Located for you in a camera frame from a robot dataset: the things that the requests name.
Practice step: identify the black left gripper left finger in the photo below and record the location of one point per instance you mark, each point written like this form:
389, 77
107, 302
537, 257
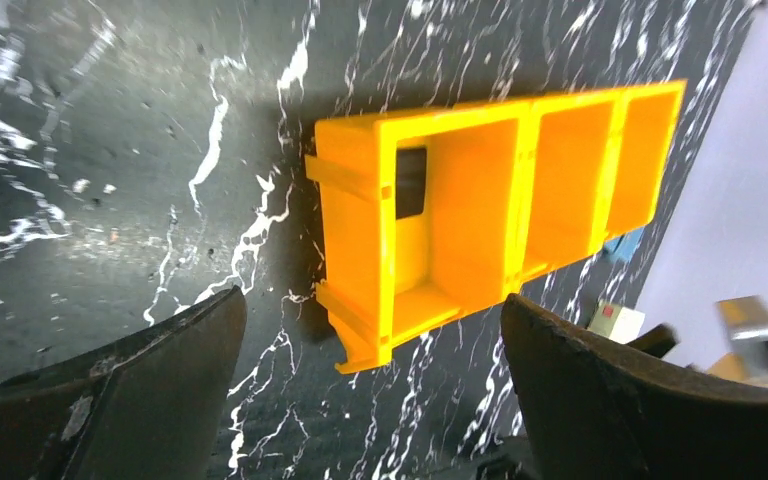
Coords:
146, 406

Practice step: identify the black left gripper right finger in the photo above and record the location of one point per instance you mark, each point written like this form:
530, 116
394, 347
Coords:
597, 409

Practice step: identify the black card in bin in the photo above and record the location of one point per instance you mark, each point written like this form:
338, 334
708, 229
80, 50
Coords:
411, 174

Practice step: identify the white rectangular box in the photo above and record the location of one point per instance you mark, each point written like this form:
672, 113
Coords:
616, 322

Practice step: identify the left yellow plastic bin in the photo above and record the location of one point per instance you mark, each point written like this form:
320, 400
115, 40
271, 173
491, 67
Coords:
389, 281

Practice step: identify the right yellow plastic bin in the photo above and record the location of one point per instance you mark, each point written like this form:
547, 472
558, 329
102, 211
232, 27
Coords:
651, 115

